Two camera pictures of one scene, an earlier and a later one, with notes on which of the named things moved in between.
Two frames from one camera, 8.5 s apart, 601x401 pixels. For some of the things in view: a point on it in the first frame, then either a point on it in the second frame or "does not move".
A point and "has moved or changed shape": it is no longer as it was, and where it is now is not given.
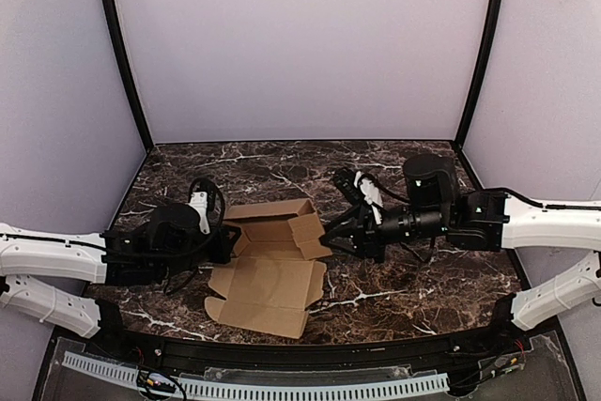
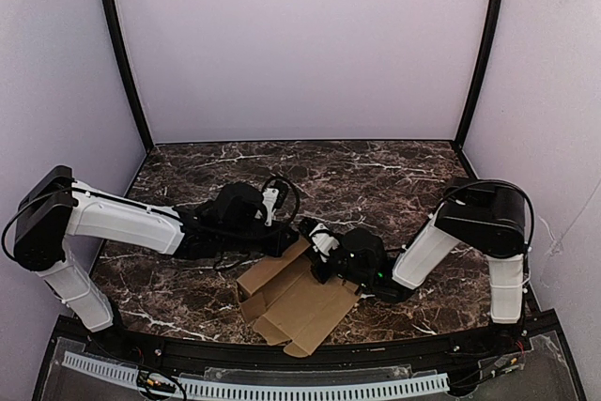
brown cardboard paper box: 269,284 has moved or changed shape
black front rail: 509,336 does not move
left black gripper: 223,243 to 275,238
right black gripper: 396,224 to 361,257
